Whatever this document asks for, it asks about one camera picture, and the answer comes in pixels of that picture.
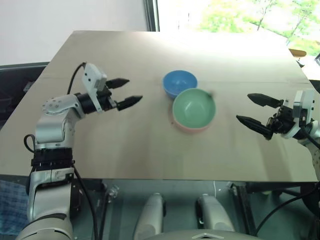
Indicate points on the blue bowl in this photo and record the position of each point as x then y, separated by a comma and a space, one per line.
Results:
176, 82

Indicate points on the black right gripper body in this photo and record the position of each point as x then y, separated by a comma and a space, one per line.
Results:
283, 117

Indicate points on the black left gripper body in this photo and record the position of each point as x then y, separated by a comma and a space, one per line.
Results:
105, 100

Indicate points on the yellow object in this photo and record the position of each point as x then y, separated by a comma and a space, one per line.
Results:
298, 53

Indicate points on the dark window frame post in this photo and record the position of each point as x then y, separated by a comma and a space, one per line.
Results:
152, 15

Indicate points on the silver right robot leg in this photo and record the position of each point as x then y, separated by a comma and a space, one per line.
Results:
215, 215

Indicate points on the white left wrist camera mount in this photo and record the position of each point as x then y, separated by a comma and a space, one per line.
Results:
92, 76

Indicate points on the green bowl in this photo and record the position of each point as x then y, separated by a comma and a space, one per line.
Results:
193, 107

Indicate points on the black bin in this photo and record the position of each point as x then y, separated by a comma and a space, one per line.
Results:
17, 85

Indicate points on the silver left robot leg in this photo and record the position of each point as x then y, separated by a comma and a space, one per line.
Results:
150, 215

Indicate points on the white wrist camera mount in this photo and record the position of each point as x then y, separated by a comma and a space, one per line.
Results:
303, 103
92, 76

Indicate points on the grey robot torso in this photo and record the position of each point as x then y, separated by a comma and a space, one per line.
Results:
205, 236

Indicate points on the black table frame leg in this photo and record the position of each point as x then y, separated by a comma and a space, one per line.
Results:
243, 207

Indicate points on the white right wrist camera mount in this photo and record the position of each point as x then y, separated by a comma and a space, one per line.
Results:
303, 103

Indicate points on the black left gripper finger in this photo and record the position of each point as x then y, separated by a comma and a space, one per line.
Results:
118, 82
130, 101

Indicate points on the silver robot leg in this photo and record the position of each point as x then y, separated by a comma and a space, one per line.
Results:
215, 215
150, 215

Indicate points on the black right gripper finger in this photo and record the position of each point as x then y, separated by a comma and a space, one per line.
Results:
265, 99
253, 124

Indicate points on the blue patterned cloth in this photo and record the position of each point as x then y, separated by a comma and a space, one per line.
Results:
12, 207

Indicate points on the pink bowl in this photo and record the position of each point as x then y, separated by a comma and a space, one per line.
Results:
190, 129

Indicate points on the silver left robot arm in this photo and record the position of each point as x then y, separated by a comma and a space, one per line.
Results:
52, 125

